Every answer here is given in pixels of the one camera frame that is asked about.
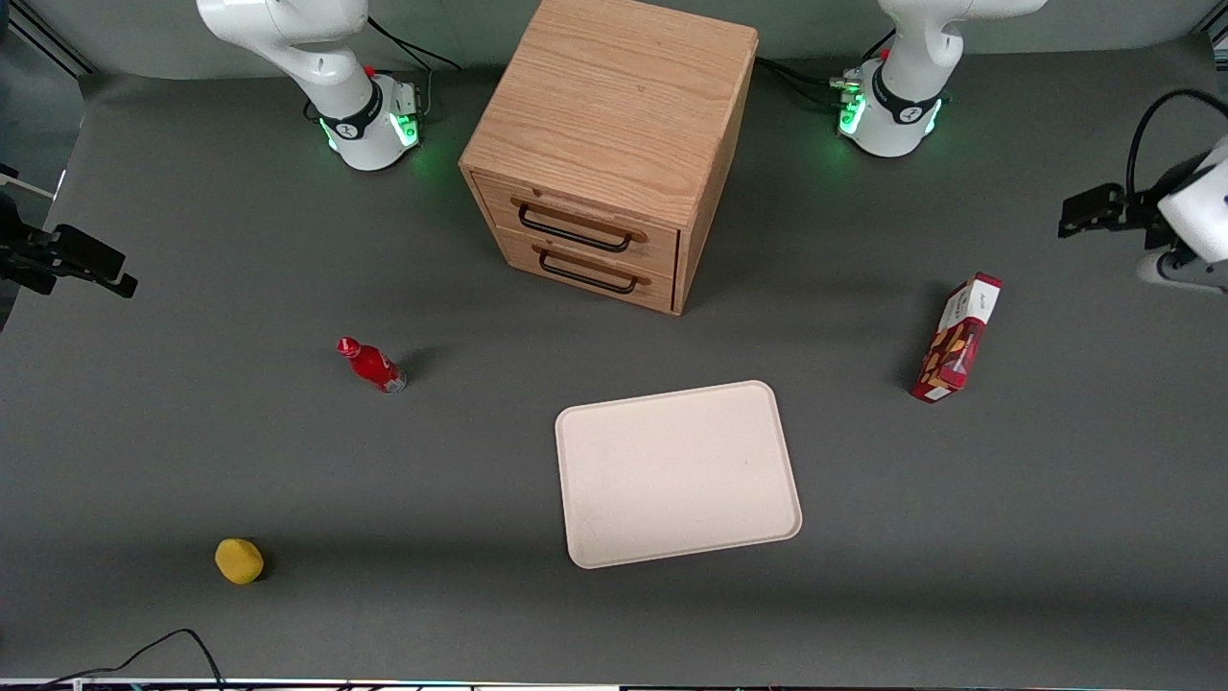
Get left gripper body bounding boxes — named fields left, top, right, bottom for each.
left=1118, top=182, right=1179, bottom=241

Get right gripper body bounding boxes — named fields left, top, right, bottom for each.
left=0, top=192, right=60, bottom=297

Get red cookie box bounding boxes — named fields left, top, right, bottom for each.
left=910, top=272, right=1004, bottom=404

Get beige rectangular tray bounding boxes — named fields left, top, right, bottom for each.
left=555, top=380, right=804, bottom=570

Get red plastic bottle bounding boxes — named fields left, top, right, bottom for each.
left=336, top=336, right=408, bottom=395

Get yellow round sponge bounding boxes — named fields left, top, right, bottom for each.
left=214, top=537, right=266, bottom=585

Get wooden two-drawer cabinet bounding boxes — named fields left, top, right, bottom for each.
left=459, top=0, right=760, bottom=317

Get wooden drawer front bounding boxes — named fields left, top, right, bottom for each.
left=493, top=226, right=676, bottom=314
left=470, top=173, right=681, bottom=280

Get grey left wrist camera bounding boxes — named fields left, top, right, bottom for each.
left=1137, top=250, right=1228, bottom=295

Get black metal frame rail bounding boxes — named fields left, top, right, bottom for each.
left=0, top=0, right=97, bottom=78

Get black left arm base cables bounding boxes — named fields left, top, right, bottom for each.
left=755, top=27, right=898, bottom=112

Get black arm base cables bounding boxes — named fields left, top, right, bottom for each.
left=755, top=27, right=898, bottom=112
left=303, top=13, right=463, bottom=124

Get black right arm base cables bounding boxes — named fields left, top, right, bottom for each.
left=303, top=13, right=463, bottom=124

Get black cable on table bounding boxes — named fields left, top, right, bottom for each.
left=36, top=628, right=227, bottom=691

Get black metal drawer handle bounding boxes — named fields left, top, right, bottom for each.
left=538, top=247, right=642, bottom=296
left=517, top=200, right=637, bottom=254

